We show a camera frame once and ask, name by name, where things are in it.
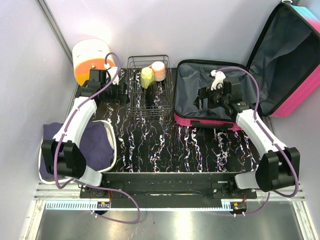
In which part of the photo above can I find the black wire basket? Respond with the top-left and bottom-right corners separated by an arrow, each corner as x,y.
127,54 -> 174,119

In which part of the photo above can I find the black marble pattern mat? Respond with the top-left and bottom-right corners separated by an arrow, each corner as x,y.
74,67 -> 279,174

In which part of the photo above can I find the black object in basket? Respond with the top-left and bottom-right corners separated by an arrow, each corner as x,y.
145,81 -> 158,106

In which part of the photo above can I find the pink teal cartoon suitcase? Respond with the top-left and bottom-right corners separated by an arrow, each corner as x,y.
173,2 -> 320,131

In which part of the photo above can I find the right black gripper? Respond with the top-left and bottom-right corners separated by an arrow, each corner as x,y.
192,83 -> 229,111

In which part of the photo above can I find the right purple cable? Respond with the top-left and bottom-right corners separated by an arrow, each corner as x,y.
212,66 -> 300,217

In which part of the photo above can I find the white rectangular tray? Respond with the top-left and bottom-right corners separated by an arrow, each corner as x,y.
37,119 -> 118,185

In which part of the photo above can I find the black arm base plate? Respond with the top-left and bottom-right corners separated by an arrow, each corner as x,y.
79,171 -> 258,200

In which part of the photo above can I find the pink ribbed cup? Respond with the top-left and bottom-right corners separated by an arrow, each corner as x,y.
151,61 -> 166,82

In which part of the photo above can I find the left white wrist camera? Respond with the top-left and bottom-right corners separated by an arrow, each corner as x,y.
104,63 -> 120,85

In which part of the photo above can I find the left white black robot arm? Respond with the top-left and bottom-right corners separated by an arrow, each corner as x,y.
41,66 -> 128,198

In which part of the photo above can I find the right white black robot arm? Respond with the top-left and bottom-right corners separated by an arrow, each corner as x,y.
194,76 -> 300,199

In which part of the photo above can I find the yellow faceted cup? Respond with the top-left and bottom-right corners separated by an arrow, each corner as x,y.
140,67 -> 154,89

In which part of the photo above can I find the aluminium frame rail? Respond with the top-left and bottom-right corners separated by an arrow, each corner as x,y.
34,180 -> 307,210

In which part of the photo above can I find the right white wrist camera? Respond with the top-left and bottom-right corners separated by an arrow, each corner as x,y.
210,70 -> 226,91

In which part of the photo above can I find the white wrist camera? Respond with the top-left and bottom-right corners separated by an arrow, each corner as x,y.
104,63 -> 120,85
210,70 -> 226,91

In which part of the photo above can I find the purple garment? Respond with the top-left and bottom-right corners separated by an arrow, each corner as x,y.
39,120 -> 115,181

